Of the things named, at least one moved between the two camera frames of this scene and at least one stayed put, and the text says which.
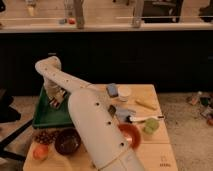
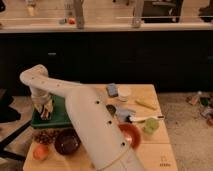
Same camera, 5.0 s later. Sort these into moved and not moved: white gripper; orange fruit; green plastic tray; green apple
Moved: white gripper
Not moved: green apple; green plastic tray; orange fruit
